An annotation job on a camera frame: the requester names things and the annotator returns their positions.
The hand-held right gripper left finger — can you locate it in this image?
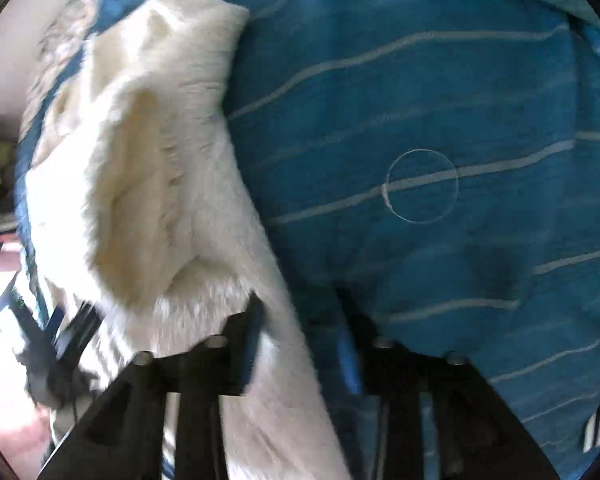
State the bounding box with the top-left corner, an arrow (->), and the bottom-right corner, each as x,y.
40,291 -> 267,480

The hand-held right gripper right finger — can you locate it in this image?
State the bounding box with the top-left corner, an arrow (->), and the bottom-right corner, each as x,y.
333,287 -> 561,480

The blue striped bed sheet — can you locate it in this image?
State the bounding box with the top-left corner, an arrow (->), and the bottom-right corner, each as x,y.
13,0 -> 600,480

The white fluffy garment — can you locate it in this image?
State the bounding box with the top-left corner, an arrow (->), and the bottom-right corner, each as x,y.
24,0 -> 353,480

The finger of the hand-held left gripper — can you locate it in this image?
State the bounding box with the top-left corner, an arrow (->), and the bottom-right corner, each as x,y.
55,301 -> 101,361
27,306 -> 66,361

